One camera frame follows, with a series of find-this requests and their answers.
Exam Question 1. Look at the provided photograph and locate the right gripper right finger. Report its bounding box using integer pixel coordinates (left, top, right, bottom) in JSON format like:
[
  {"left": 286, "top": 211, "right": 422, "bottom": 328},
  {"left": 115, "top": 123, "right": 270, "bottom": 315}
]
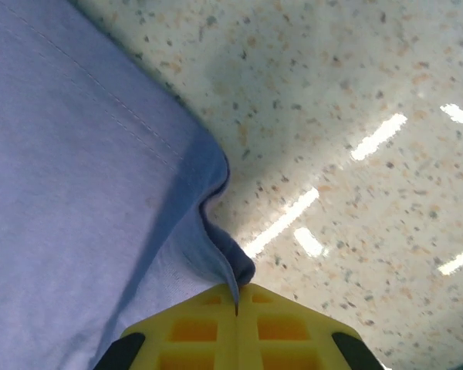
[{"left": 237, "top": 283, "right": 385, "bottom": 370}]

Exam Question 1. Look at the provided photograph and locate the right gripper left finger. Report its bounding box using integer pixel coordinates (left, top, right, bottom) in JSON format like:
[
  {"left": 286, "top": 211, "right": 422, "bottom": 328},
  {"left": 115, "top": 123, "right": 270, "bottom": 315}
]
[{"left": 94, "top": 284, "right": 239, "bottom": 370}]

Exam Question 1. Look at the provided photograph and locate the purple t-shirt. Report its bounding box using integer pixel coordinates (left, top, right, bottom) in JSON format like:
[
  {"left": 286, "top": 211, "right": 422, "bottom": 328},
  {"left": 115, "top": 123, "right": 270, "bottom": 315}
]
[{"left": 0, "top": 0, "right": 256, "bottom": 370}]

